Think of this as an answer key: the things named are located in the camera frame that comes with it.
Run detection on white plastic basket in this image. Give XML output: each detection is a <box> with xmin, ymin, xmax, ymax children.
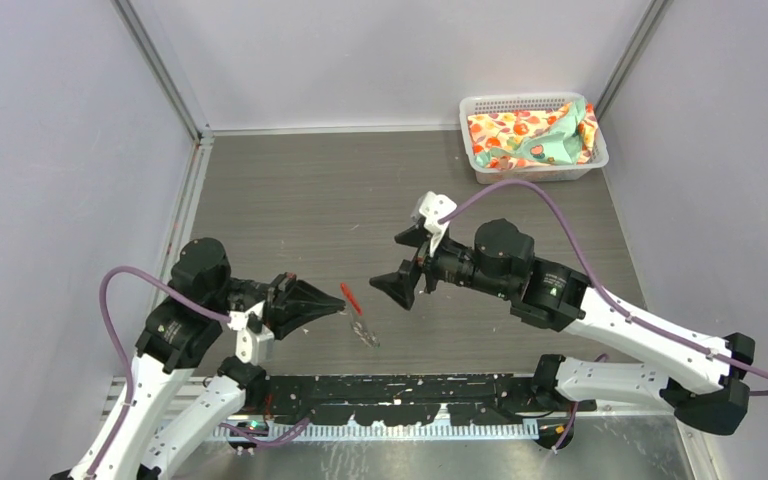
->
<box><xmin>459</xmin><ymin>92</ymin><xmax>609</xmax><ymax>184</ymax></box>

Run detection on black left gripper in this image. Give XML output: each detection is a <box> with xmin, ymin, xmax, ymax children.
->
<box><xmin>209</xmin><ymin>269</ymin><xmax>347</xmax><ymax>337</ymax></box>

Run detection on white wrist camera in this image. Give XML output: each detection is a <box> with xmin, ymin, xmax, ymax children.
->
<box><xmin>228</xmin><ymin>301</ymin><xmax>275</xmax><ymax>365</ymax></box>
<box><xmin>411</xmin><ymin>191</ymin><xmax>457</xmax><ymax>256</ymax></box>

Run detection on red key tag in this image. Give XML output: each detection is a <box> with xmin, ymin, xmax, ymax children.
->
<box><xmin>340</xmin><ymin>282</ymin><xmax>363</xmax><ymax>316</ymax></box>

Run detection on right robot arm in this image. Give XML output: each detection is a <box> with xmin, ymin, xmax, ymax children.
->
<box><xmin>369</xmin><ymin>219</ymin><xmax>754</xmax><ymax>436</ymax></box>

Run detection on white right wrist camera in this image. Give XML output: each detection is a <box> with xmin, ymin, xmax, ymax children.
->
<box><xmin>411</xmin><ymin>191</ymin><xmax>457</xmax><ymax>256</ymax></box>

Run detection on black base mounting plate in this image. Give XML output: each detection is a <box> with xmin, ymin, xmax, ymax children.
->
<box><xmin>241</xmin><ymin>373</ymin><xmax>572</xmax><ymax>427</ymax></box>

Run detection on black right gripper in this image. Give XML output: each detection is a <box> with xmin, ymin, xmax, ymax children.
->
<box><xmin>371</xmin><ymin>220</ymin><xmax>512</xmax><ymax>306</ymax></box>

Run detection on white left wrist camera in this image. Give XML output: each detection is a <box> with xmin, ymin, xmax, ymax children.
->
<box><xmin>228</xmin><ymin>301</ymin><xmax>275</xmax><ymax>365</ymax></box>

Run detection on colourful patterned cloth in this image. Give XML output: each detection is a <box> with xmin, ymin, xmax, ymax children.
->
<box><xmin>466</xmin><ymin>100</ymin><xmax>598</xmax><ymax>170</ymax></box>

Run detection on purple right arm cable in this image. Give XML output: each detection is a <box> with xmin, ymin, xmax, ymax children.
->
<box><xmin>438</xmin><ymin>179</ymin><xmax>768</xmax><ymax>453</ymax></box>

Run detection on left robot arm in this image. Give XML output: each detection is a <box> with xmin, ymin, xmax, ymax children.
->
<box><xmin>55</xmin><ymin>238</ymin><xmax>346</xmax><ymax>479</ymax></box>

